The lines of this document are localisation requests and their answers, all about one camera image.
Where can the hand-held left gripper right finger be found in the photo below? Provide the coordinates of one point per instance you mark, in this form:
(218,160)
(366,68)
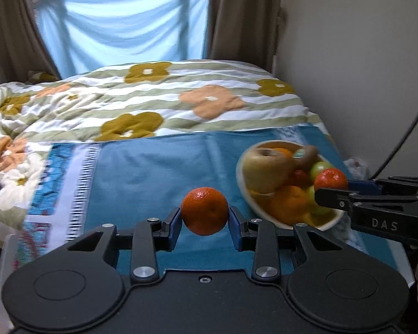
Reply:
(235,228)

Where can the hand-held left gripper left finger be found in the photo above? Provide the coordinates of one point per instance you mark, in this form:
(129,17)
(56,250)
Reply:
(174,224)

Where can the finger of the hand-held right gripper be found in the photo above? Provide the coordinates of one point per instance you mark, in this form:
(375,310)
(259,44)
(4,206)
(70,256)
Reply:
(365,187)
(331,197)

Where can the small tangerine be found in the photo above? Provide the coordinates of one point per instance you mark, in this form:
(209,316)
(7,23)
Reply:
(331,179)
(300,178)
(204,210)

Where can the green apple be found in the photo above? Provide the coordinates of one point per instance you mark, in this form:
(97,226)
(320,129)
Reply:
(321,169)

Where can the cream ceramic bowl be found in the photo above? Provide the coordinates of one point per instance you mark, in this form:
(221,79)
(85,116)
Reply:
(254,205)

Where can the large orange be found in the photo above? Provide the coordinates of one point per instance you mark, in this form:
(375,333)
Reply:
(289,201)

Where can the kiwi with green sticker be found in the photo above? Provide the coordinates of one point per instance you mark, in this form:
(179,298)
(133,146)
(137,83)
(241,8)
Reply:
(306,158)

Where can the brown apple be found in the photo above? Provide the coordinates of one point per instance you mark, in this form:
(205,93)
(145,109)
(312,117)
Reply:
(266,170)

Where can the green grape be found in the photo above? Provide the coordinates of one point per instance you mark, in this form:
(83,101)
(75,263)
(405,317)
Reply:
(317,203)

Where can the yellow banana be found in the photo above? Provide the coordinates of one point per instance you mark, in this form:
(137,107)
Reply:
(308,219)

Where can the blue patterned cloth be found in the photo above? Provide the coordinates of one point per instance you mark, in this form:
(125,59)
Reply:
(142,174)

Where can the small orange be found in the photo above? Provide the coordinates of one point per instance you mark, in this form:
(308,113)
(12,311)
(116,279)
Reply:
(283,152)

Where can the floral striped blanket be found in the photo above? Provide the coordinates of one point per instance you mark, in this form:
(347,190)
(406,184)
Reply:
(125,97)

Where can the mustard floral pillow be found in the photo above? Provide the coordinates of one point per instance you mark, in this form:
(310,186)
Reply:
(43,76)

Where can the brown curtain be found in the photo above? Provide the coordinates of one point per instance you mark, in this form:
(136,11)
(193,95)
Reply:
(10,28)
(244,17)

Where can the light blue window sheet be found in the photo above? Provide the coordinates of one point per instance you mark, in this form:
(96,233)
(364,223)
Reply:
(125,28)

